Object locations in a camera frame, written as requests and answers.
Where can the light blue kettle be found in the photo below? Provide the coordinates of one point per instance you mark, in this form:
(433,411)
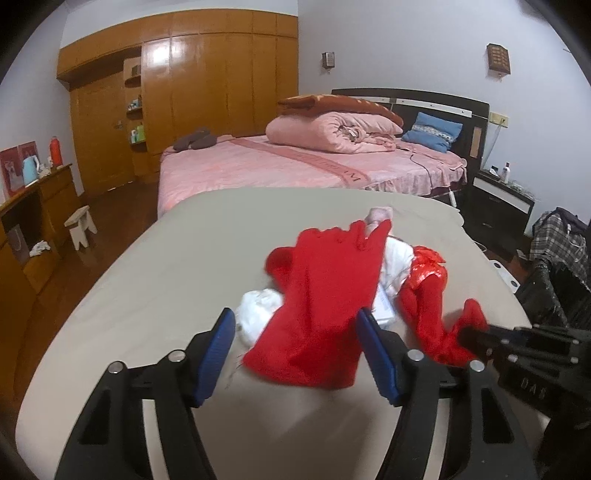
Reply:
(30,170)

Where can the plaid clothing on chair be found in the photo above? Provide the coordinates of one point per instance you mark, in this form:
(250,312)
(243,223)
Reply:
(560,237)

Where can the red picture frame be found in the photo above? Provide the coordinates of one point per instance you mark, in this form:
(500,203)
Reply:
(11,166)

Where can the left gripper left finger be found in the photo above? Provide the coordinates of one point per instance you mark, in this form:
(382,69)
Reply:
(108,440)

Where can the brown folded blanket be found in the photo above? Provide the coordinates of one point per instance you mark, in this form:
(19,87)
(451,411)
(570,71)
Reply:
(314,105)

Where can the white bottle on nightstand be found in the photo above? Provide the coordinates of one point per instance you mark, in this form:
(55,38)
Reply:
(505,173)

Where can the white tissue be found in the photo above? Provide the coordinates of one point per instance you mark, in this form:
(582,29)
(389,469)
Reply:
(254,312)

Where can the wooden wardrobe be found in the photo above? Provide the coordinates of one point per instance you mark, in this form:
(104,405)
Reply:
(138,86)

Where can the folded pink quilt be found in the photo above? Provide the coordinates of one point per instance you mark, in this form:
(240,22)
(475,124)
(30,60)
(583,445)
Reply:
(336,132)

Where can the blue pillow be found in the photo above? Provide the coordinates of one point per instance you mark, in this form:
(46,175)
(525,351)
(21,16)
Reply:
(433,132)

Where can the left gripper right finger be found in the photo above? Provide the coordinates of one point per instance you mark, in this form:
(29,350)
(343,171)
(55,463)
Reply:
(484,438)

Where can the black nightstand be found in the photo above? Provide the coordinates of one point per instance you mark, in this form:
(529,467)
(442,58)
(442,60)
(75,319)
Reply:
(495,214)

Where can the pink rolled sock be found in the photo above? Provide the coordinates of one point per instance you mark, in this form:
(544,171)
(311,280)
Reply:
(377,216)

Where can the pink bed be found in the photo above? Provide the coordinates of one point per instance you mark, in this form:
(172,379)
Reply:
(255,162)

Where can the small white stool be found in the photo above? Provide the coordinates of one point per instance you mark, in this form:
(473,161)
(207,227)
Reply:
(78,224)

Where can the red thermos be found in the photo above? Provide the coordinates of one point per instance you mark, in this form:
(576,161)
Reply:
(55,152)

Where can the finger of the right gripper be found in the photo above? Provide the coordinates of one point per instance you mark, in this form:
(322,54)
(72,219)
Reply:
(476,341)

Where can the wall intercom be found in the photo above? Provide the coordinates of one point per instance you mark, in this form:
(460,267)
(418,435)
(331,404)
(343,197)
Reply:
(328,60)

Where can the dark slippers on bed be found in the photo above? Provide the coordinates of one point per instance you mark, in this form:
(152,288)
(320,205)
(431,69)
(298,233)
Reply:
(199,139)

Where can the red plastic bag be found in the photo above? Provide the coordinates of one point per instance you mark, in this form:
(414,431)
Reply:
(421,303)

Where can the wooden desk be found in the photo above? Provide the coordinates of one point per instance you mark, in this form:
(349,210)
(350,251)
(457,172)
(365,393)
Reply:
(32,236)

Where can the black trash bin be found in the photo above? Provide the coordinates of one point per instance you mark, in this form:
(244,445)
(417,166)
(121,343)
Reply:
(553,295)

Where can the red rubber glove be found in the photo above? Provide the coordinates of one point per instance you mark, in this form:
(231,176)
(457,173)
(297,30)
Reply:
(327,277)

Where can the black headboard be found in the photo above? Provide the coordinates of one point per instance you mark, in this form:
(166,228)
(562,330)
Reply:
(472,114)

